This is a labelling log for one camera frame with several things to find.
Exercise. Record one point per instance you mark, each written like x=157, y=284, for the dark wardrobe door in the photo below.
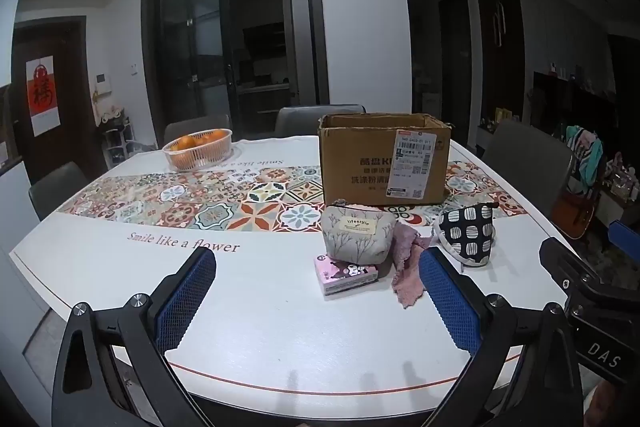
x=497, y=57

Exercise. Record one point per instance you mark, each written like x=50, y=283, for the brown wooden door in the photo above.
x=75, y=117

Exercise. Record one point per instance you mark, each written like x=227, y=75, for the grey branch-print pouch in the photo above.
x=352, y=237

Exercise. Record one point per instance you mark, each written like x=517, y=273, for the white wall intercom panel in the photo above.
x=103, y=82

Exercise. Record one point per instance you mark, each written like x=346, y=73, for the pink tissue pack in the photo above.
x=342, y=278

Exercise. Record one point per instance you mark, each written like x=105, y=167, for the small storage rack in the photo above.
x=117, y=142

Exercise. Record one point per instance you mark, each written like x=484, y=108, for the pink cloth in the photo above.
x=407, y=257

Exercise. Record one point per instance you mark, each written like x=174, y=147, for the brown cardboard box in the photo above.
x=350, y=157

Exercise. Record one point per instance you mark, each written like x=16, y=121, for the dark sliding glass door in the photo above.
x=200, y=32

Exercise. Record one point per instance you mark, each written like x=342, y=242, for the red and white door poster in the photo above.
x=44, y=97

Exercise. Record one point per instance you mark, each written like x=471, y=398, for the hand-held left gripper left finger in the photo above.
x=185, y=299

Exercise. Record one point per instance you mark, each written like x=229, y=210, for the yellow boxes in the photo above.
x=502, y=114

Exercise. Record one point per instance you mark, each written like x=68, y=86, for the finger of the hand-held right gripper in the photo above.
x=560, y=259
x=625, y=236

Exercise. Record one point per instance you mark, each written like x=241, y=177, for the black and white patterned pouch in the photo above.
x=467, y=232

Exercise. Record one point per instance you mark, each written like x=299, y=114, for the black television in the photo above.
x=575, y=107

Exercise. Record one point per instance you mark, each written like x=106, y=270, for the dark hallway door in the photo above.
x=455, y=67

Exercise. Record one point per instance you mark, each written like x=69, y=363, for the white television cabinet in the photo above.
x=486, y=138

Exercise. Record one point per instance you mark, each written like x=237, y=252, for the orange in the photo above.
x=181, y=143
x=200, y=139
x=217, y=136

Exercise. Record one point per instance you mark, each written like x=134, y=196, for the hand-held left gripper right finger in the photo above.
x=450, y=307

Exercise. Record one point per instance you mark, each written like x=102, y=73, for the grey dining chair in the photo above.
x=197, y=129
x=305, y=119
x=57, y=189
x=530, y=167

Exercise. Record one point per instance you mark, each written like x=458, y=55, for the white plastic fruit basket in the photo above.
x=200, y=157

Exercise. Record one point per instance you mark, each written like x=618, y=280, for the colourful hanging clothes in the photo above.
x=585, y=157

